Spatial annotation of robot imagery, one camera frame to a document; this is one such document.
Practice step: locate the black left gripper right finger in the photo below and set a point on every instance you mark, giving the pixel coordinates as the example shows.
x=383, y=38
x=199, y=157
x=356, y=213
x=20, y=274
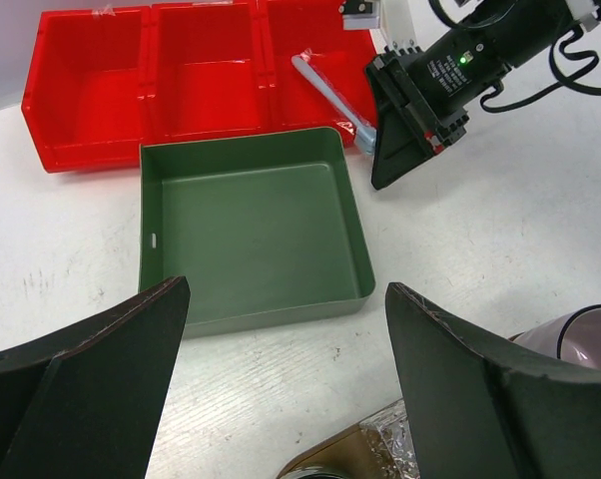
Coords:
x=481, y=406

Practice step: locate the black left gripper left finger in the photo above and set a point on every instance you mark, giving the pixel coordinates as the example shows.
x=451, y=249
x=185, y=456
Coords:
x=85, y=401

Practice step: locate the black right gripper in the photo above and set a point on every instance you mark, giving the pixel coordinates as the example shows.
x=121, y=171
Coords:
x=421, y=95

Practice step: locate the green metal box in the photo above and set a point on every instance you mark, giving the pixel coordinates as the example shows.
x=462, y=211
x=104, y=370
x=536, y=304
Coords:
x=265, y=229

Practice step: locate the clear textured glass holder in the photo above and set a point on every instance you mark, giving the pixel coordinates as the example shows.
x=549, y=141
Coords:
x=387, y=435

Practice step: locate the lilac enamel mug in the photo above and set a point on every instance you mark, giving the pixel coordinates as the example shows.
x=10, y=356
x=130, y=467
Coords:
x=574, y=337

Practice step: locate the red plastic organizer bin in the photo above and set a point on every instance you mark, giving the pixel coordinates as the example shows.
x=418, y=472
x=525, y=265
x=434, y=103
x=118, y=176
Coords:
x=104, y=83

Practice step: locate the dark green mug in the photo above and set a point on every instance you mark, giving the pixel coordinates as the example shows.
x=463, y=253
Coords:
x=316, y=472

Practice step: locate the wooden oval tray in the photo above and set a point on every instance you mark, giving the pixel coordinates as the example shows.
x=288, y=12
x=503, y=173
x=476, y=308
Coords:
x=345, y=450

